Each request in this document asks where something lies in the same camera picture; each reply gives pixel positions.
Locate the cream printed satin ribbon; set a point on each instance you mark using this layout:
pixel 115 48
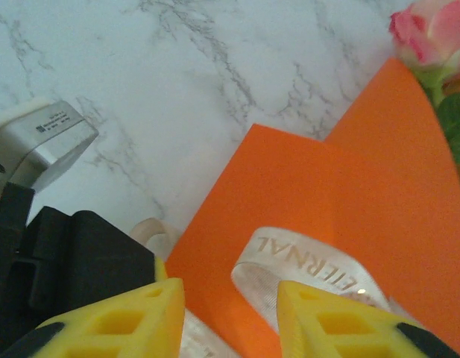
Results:
pixel 289 253

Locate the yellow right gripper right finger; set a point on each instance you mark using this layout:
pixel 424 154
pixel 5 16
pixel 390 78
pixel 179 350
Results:
pixel 345 332

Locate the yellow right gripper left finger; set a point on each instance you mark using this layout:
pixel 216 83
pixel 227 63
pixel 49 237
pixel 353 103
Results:
pixel 140 335

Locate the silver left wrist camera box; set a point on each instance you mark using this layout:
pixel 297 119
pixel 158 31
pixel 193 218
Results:
pixel 47 138

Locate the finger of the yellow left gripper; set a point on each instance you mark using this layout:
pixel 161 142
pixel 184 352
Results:
pixel 160 270

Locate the pink artificial rose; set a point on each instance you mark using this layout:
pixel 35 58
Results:
pixel 427 33

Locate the orange wrapping paper sheet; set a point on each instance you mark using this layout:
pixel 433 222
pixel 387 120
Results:
pixel 326 186

